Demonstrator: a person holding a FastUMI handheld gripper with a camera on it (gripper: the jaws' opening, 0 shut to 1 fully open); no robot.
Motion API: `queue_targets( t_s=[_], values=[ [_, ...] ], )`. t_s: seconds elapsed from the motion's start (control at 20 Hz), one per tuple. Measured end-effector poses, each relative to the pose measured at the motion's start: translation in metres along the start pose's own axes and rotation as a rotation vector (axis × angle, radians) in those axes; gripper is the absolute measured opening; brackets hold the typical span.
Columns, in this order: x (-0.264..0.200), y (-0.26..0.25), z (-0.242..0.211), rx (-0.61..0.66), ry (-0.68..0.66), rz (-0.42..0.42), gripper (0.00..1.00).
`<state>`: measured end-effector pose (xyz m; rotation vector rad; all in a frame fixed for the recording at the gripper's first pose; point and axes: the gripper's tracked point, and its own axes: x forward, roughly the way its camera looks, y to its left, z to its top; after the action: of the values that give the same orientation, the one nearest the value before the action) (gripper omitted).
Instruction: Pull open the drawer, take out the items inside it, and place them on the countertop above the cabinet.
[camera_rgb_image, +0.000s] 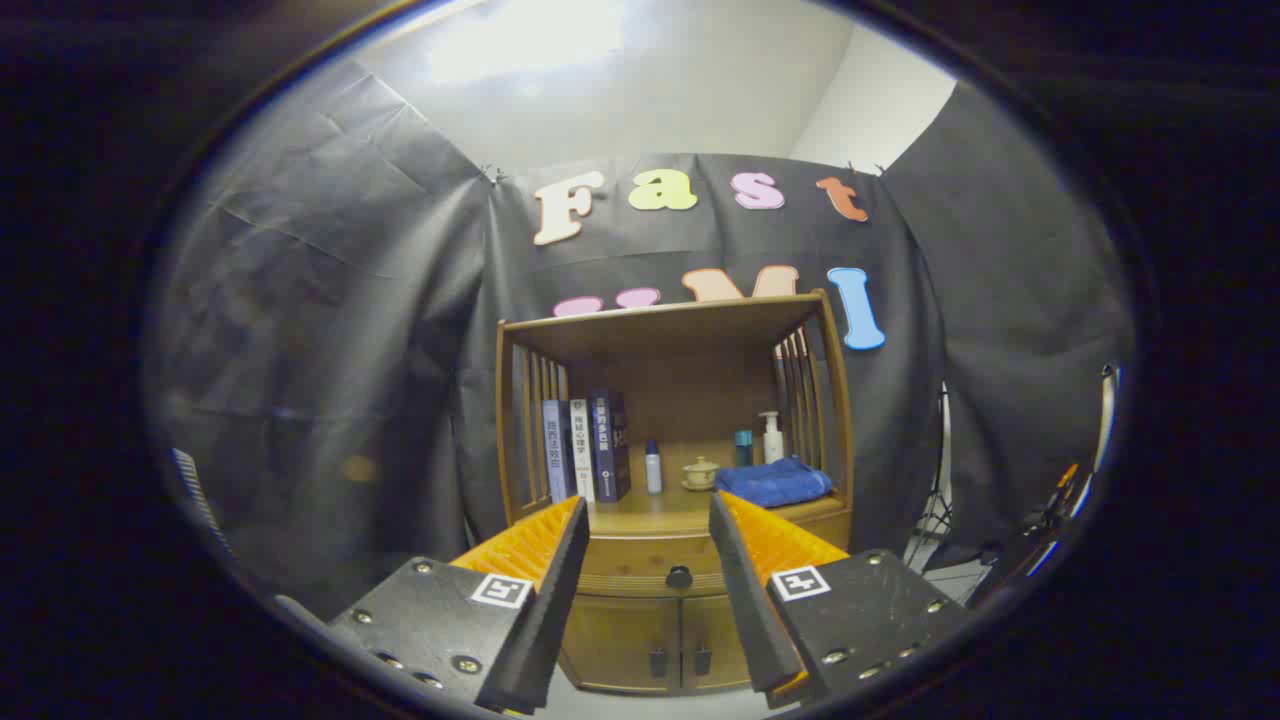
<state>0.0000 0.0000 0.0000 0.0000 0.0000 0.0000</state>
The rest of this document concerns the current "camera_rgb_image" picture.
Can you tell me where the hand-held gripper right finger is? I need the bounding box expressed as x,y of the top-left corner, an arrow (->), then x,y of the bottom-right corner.
707,490 -> 971,711

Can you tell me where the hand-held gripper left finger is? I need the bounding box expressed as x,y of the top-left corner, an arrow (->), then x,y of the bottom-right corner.
328,495 -> 592,717

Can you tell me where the wooden drawer with black knob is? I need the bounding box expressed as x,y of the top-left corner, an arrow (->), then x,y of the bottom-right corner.
575,505 -> 853,598

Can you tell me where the wooden cabinet door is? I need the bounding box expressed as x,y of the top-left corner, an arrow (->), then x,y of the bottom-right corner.
682,595 -> 757,693
560,595 -> 684,693

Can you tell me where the wooden countertop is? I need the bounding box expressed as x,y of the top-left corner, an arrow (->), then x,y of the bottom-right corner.
515,455 -> 851,536

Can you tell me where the wooden cabinet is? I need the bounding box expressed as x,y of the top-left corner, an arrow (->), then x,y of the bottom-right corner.
495,290 -> 856,696

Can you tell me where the blue towel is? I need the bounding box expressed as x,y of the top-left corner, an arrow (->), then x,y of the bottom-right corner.
713,456 -> 833,509

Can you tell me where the light blue book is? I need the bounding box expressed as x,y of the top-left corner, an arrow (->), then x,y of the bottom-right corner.
542,400 -> 572,504

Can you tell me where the white book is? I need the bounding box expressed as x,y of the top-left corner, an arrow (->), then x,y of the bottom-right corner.
569,398 -> 597,503

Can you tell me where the dark blue book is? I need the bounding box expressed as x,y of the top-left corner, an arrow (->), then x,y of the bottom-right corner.
588,388 -> 632,503

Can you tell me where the black equipment with orange part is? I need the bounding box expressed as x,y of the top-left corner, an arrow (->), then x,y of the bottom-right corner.
970,465 -> 1091,601

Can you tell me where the black backdrop cloth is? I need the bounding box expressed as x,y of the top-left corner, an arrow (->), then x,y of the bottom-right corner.
145,55 -> 1136,621

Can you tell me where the dark ribbed object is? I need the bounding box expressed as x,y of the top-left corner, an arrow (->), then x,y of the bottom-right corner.
170,448 -> 231,556

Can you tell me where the white curved panel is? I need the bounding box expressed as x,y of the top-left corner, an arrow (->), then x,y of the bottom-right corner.
1095,365 -> 1121,471

